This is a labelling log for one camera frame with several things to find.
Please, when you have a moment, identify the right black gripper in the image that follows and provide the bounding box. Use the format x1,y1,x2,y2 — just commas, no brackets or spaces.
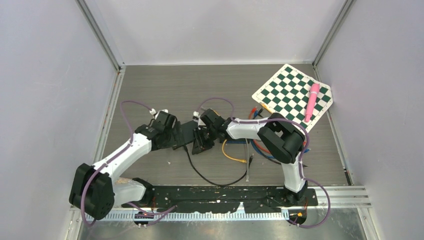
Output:
192,126,218,155

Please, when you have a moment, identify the black router box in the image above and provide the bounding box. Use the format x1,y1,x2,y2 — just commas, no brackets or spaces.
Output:
172,120,198,150

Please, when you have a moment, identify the black ribbed network switch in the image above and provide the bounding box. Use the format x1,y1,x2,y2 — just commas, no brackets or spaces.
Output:
219,138,250,144

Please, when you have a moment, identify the red ethernet cable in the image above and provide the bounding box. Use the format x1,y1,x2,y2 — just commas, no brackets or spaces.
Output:
249,105,276,156

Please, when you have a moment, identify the black router cable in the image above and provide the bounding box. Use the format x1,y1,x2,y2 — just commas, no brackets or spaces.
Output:
182,145,255,187

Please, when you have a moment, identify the grey router cable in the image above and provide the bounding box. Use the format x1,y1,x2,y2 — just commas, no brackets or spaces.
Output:
244,142,251,182

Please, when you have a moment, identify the blue ethernet cable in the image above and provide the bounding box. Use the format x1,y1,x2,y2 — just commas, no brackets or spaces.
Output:
249,110,312,160

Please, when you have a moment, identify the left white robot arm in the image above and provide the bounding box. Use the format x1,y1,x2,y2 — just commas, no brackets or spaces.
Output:
69,109,181,220

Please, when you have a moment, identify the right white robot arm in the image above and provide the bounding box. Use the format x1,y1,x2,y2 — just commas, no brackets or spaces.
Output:
192,109,308,205

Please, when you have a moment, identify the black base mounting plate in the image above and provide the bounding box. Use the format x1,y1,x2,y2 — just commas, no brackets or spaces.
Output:
134,185,318,214

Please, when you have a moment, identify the green white checkered board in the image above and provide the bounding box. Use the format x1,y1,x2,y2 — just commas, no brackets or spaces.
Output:
251,64,333,132

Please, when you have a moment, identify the pink cylindrical tube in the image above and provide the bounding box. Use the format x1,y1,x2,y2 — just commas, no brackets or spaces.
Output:
304,83,320,123

